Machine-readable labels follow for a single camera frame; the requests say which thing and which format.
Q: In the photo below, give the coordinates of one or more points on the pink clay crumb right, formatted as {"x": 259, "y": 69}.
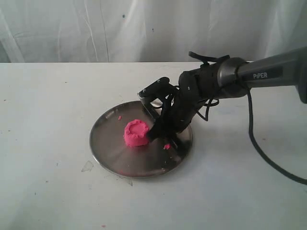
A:
{"x": 167, "y": 146}

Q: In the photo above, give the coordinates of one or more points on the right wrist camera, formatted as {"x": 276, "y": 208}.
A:
{"x": 161, "y": 89}

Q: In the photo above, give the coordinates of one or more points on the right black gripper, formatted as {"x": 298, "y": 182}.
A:
{"x": 175, "y": 120}

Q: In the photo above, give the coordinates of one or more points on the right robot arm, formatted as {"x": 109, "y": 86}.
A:
{"x": 219, "y": 78}

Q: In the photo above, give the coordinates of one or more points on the round steel plate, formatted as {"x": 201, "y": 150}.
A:
{"x": 110, "y": 151}

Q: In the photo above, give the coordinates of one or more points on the pink clay lump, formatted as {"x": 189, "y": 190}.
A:
{"x": 135, "y": 133}

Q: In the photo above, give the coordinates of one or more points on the black knife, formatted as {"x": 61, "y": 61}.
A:
{"x": 154, "y": 111}

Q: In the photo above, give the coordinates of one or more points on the white backdrop curtain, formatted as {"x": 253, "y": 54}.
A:
{"x": 148, "y": 30}

